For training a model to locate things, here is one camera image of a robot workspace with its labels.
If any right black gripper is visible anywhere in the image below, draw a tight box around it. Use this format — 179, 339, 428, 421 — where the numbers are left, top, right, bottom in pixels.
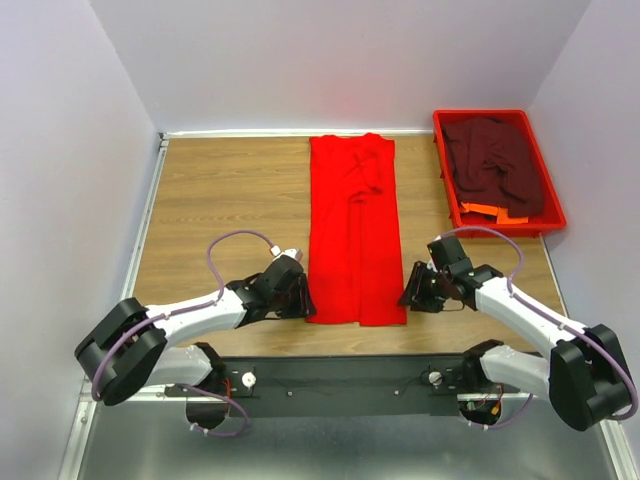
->
396, 259, 451, 313

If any bright red t shirt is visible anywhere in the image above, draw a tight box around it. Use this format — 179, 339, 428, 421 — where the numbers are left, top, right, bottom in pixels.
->
308, 133, 407, 327

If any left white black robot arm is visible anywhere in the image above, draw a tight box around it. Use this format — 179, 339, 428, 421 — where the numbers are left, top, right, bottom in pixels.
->
74, 249, 316, 406

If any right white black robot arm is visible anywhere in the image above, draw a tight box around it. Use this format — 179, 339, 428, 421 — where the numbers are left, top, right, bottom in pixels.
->
398, 233, 639, 431

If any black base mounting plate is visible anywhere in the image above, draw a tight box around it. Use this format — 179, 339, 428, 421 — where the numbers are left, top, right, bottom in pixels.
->
182, 354, 509, 429

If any orange t shirt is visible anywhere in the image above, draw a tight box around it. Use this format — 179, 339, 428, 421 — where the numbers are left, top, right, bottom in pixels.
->
460, 202, 529, 225

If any red plastic bin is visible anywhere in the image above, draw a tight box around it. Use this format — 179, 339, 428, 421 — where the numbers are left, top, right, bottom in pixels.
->
433, 109, 567, 237

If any dark maroon t shirt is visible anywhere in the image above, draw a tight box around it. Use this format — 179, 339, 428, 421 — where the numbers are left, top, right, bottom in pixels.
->
442, 117, 544, 218

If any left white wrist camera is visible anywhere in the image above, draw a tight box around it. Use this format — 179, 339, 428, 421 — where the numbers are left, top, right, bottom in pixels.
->
269, 245, 303, 263

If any aluminium frame rail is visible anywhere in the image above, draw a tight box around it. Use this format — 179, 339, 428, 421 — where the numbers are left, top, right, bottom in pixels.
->
61, 137, 637, 479

